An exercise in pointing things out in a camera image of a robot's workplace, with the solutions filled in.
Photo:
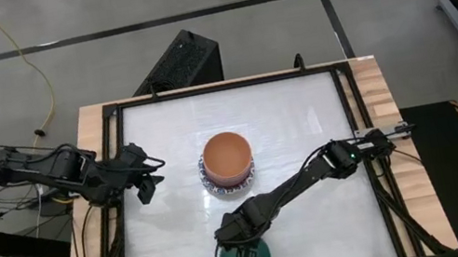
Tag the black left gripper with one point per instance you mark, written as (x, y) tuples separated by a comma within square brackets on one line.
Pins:
[(133, 162)]

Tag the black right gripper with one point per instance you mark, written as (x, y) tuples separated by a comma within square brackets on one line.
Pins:
[(241, 225)]

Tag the blue patterned paper plate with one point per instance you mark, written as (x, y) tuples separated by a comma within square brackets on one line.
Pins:
[(227, 191)]

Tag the orange bowl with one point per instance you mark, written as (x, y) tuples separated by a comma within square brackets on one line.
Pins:
[(227, 157)]

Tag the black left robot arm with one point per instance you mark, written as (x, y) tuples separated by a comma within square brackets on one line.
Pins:
[(56, 168)]

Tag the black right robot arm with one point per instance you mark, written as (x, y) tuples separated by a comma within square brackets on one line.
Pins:
[(295, 183)]

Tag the black computer tower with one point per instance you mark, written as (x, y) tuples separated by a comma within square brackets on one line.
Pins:
[(184, 61)]

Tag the black hook clamp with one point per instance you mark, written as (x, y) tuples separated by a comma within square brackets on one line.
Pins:
[(299, 64)]

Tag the black aluminium table frame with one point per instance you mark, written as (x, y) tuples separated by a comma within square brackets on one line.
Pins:
[(144, 101)]

